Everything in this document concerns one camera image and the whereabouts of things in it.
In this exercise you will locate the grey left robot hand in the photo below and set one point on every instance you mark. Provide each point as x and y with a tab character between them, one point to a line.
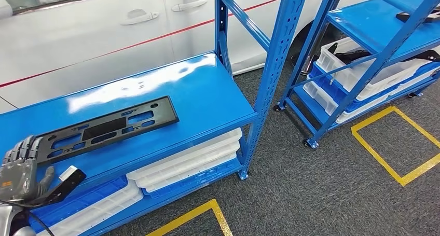
19	179

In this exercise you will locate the black plastic frame part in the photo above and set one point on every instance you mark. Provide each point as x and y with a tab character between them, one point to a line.
103	128

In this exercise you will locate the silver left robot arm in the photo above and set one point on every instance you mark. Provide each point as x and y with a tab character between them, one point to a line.
7	220

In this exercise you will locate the blue metal shelf rack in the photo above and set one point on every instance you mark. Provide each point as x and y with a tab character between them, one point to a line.
172	100

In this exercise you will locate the blue wheeled shelf rack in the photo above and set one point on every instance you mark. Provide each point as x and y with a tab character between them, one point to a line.
374	25

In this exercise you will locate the white plastic bin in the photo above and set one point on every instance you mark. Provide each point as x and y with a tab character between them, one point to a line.
192	173
192	164
103	214
343	77
319	97
192	153

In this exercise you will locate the white car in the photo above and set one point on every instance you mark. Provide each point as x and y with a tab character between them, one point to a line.
68	45

